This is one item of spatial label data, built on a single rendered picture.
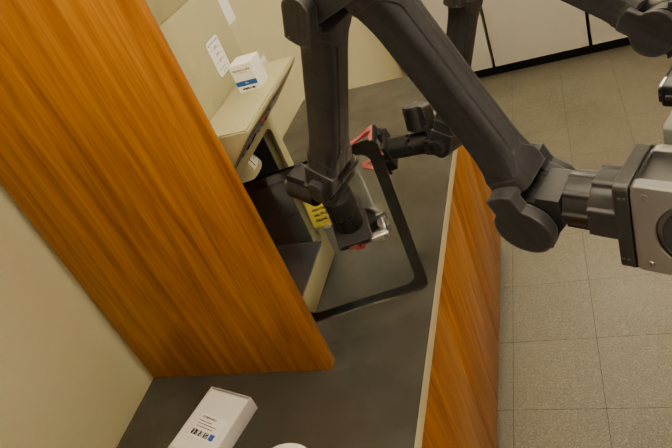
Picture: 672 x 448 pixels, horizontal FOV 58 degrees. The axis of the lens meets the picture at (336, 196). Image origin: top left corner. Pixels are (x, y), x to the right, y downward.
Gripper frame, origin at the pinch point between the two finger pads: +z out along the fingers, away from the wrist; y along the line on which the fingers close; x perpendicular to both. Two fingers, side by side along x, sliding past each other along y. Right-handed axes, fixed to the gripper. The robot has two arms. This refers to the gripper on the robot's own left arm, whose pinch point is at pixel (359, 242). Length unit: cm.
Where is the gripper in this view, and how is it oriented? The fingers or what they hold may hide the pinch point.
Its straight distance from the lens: 124.6
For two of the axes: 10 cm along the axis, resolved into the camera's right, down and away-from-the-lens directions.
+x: 9.4, -3.1, -1.0
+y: 2.1, 8.0, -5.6
